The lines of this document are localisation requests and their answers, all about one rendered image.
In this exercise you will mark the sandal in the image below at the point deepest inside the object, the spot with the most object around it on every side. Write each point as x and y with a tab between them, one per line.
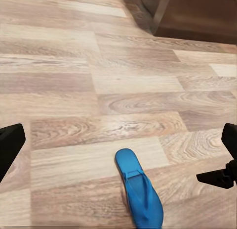
144	204

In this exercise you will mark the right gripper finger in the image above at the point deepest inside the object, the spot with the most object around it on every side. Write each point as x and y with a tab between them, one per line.
220	178

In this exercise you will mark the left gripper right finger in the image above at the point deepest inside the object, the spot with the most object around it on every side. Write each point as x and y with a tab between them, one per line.
229	139

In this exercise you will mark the bed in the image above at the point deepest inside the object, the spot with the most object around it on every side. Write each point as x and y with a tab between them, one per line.
198	20

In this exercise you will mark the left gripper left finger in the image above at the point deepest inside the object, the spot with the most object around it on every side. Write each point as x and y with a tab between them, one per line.
12	139

